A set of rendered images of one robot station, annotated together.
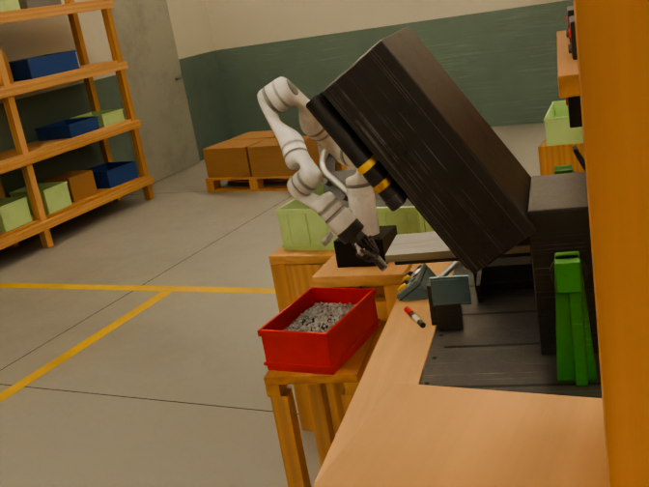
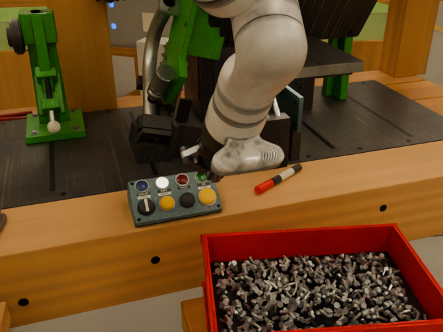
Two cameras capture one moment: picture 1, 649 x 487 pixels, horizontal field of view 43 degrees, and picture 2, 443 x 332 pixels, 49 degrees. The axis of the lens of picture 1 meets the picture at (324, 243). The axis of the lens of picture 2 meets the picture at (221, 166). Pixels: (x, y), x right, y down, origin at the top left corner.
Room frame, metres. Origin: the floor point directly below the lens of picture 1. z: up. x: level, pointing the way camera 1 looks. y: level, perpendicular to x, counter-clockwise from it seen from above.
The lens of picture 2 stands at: (2.57, 0.40, 1.37)
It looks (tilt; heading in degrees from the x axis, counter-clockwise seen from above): 28 degrees down; 235
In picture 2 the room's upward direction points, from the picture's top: straight up
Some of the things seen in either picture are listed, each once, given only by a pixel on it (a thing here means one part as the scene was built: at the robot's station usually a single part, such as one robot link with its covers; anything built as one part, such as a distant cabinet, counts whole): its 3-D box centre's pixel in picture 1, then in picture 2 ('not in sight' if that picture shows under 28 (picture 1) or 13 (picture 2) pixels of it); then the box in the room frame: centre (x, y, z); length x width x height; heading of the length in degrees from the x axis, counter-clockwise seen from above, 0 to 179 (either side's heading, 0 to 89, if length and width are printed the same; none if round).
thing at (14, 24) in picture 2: not in sight; (15, 36); (2.32, -0.72, 1.12); 0.07 x 0.03 x 0.08; 72
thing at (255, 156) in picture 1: (273, 158); not in sight; (8.30, 0.36, 0.22); 1.20 x 0.81 x 0.44; 56
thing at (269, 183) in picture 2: (414, 317); (279, 178); (2.01, -0.20, 0.91); 0.13 x 0.02 x 0.02; 10
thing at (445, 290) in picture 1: (452, 302); (289, 122); (1.91, -0.29, 0.97); 0.10 x 0.02 x 0.14; 72
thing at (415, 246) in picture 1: (470, 244); (276, 46); (1.90, -0.35, 1.11); 0.39 x 0.16 x 0.03; 72
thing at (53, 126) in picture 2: not in sight; (52, 118); (2.30, -0.62, 0.96); 0.06 x 0.03 x 0.06; 72
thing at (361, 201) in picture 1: (363, 209); not in sight; (2.73, -0.15, 1.03); 0.09 x 0.09 x 0.17; 76
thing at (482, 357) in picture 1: (522, 314); (223, 132); (1.95, -0.47, 0.89); 1.10 x 0.42 x 0.02; 162
